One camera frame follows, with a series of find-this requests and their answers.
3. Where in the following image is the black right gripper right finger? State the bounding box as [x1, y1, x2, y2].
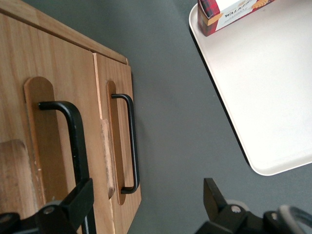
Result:
[195, 178, 263, 234]

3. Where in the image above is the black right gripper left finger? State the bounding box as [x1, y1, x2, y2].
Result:
[35, 178, 95, 234]

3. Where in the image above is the thick black drawer handle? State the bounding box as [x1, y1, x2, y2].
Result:
[38, 101, 90, 234]

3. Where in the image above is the wooden drawer front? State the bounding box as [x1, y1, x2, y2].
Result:
[92, 52, 142, 234]

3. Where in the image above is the wooden drawer cabinet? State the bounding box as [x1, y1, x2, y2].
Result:
[0, 0, 129, 66]

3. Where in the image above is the beige plastic tray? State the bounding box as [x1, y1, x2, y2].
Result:
[188, 0, 312, 176]

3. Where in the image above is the red tartan shortbread box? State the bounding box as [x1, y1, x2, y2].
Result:
[196, 0, 276, 38]

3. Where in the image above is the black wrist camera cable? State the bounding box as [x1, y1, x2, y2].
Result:
[264, 204, 312, 234]

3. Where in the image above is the thin black drawer handle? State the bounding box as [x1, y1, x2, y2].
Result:
[111, 94, 140, 195]

